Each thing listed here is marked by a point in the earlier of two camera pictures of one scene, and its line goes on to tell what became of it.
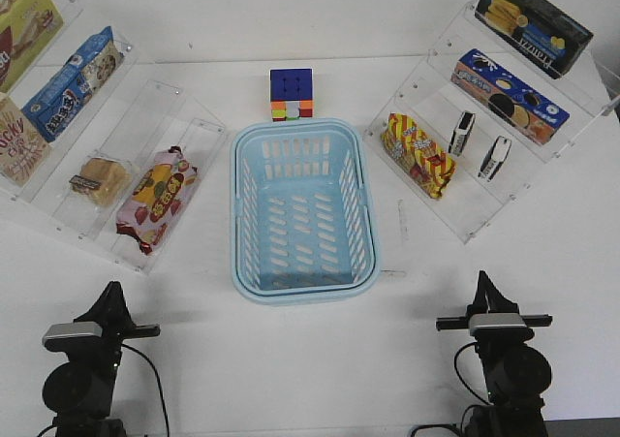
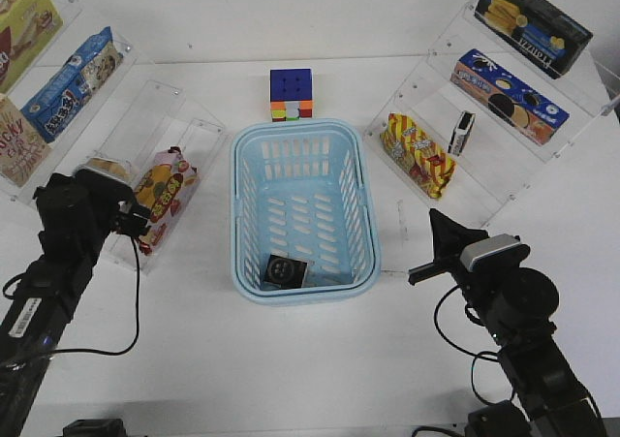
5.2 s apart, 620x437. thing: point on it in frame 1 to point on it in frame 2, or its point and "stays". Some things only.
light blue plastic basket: [300, 230] stays
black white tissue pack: [494, 158] to [285, 272]
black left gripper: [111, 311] to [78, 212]
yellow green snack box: [29, 19] stays
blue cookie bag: [53, 107] stays
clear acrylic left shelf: [89, 140] stays
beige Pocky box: [22, 146] stays
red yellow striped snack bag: [409, 146] stays
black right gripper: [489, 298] to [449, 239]
